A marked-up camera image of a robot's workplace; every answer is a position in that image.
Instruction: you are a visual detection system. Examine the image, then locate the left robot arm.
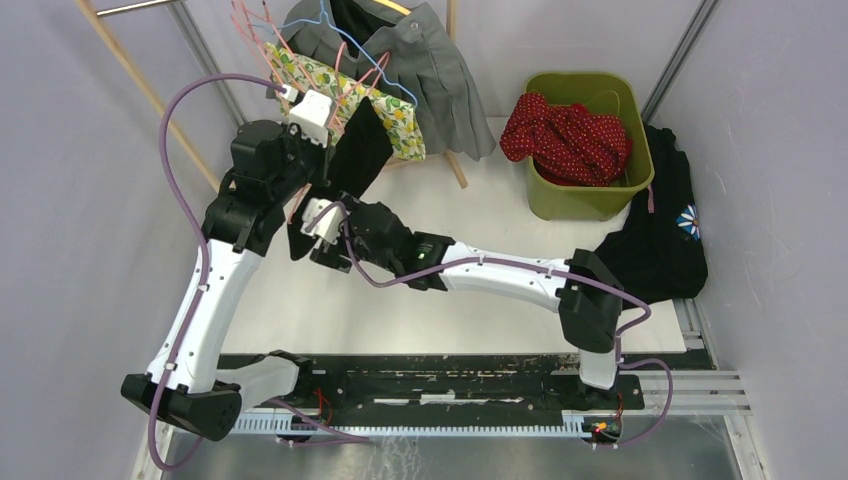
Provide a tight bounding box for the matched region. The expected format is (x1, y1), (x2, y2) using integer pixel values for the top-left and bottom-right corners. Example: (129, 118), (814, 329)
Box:
(120, 120), (328, 441)

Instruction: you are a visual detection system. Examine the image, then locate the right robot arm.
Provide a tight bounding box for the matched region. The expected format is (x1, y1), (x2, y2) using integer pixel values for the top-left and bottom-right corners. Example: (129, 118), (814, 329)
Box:
(300, 198), (625, 408)

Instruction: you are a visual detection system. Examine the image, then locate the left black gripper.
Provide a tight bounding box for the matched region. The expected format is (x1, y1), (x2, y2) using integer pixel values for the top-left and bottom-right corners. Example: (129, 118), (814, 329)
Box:
(272, 120), (336, 203)

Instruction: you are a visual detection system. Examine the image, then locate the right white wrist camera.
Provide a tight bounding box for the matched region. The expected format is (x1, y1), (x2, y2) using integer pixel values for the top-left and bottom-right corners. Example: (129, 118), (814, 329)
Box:
(301, 198), (346, 245)

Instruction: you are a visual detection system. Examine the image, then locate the green plastic laundry basket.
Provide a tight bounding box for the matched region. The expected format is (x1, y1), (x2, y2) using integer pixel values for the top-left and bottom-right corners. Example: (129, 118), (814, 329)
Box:
(524, 71), (655, 221)

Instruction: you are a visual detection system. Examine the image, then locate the black skirt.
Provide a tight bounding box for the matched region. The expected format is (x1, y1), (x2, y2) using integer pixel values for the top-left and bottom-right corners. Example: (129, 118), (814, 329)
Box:
(287, 97), (393, 261)

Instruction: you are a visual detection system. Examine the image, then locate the black garment with flower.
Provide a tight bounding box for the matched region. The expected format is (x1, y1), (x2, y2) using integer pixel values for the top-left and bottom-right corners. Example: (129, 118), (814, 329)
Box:
(595, 125), (708, 304)

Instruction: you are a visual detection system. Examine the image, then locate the aluminium corner profile right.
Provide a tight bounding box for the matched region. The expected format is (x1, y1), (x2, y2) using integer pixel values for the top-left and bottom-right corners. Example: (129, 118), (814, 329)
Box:
(641, 0), (721, 123)

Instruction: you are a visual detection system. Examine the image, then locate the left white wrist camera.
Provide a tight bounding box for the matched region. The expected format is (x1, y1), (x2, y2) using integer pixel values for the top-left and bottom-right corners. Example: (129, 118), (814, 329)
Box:
(277, 85), (336, 148)

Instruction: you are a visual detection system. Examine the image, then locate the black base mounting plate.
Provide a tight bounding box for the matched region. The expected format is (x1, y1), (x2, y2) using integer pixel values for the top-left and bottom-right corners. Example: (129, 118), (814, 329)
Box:
(218, 352), (717, 429)

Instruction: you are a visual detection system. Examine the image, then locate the grey pleated skirt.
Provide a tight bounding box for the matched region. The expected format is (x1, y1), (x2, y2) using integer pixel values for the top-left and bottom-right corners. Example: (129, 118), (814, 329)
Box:
(274, 0), (496, 161)

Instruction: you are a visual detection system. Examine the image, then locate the yellow hanger with metal hook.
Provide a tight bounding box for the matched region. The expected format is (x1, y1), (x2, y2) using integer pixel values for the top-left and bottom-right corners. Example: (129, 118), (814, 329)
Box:
(374, 0), (411, 16)

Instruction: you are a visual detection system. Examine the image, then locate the yellow lemon print garment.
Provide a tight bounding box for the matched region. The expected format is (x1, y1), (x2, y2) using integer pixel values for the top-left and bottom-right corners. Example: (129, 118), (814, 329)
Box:
(263, 42), (427, 164)

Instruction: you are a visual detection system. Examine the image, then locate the aluminium corner profile left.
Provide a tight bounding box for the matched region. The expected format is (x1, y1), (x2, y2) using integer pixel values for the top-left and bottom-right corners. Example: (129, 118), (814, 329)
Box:
(169, 1), (246, 127)

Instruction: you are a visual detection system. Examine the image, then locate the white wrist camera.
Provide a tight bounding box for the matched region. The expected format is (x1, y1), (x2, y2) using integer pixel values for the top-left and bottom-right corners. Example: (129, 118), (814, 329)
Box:
(277, 85), (336, 148)
(301, 198), (346, 245)

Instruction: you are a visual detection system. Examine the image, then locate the chrome clothes rail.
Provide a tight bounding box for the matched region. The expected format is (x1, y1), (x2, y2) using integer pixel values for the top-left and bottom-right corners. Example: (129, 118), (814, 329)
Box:
(95, 0), (181, 18)

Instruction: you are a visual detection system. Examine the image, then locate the red polka dot skirt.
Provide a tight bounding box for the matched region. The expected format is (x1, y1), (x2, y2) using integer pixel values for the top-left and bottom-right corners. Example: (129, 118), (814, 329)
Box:
(499, 92), (633, 187)

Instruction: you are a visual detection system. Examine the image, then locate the pink wire hanger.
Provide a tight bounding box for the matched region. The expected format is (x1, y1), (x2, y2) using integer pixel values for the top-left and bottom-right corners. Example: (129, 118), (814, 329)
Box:
(261, 0), (317, 89)
(288, 42), (393, 223)
(230, 1), (311, 93)

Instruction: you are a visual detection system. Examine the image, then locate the wooden clothes rack frame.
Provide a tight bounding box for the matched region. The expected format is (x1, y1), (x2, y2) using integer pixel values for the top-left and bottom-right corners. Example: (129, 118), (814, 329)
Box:
(73, 0), (469, 192)

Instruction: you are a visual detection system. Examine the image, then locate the aluminium corner profile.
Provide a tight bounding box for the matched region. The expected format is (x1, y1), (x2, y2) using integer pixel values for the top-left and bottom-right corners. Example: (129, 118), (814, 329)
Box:
(641, 0), (721, 123)
(169, 1), (246, 127)

